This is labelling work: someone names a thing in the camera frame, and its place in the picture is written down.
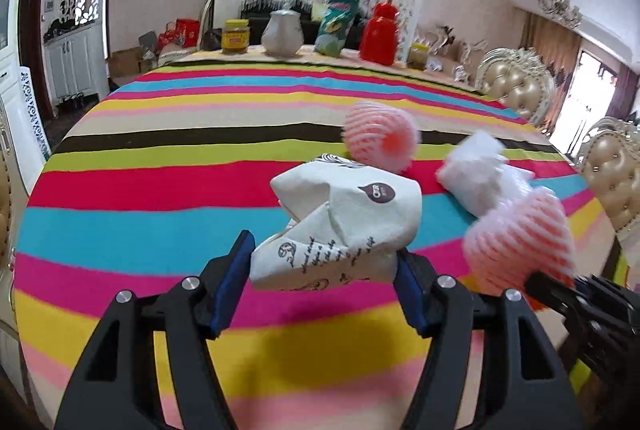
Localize pink foam fruit net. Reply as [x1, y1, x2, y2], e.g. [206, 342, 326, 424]
[342, 101, 421, 173]
[462, 187, 576, 296]

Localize white foam sheet piece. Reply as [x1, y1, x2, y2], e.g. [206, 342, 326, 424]
[436, 130, 534, 218]

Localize white paper bag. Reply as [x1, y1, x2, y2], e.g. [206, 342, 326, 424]
[250, 154, 422, 291]

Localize beige tufted chair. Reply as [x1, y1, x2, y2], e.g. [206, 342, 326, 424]
[574, 115, 640, 256]
[474, 48, 554, 127]

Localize striped colourful tablecloth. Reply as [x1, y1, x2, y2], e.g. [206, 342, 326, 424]
[14, 52, 628, 429]

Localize brown curtains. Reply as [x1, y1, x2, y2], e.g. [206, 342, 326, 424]
[520, 12, 582, 135]

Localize ornate sofa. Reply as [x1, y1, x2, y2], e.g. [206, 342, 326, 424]
[414, 25, 488, 84]

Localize small yellow lid jar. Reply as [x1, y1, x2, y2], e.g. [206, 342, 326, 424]
[407, 42, 431, 71]

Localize chandelier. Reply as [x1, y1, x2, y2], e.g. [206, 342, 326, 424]
[538, 0, 582, 30]

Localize red thermos jug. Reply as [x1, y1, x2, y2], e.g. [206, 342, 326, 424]
[359, 2, 398, 66]

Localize white cabinet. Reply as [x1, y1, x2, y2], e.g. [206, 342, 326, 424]
[43, 23, 110, 105]

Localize green snack bag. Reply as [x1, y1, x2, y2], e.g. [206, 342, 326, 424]
[314, 0, 358, 58]

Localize red shopping bag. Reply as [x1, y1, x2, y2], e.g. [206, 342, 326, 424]
[157, 19, 200, 51]

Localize yellow lidded jar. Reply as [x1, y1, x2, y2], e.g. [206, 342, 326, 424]
[221, 19, 250, 54]

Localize lace covered sideboard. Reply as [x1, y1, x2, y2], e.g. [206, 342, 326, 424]
[239, 0, 380, 50]

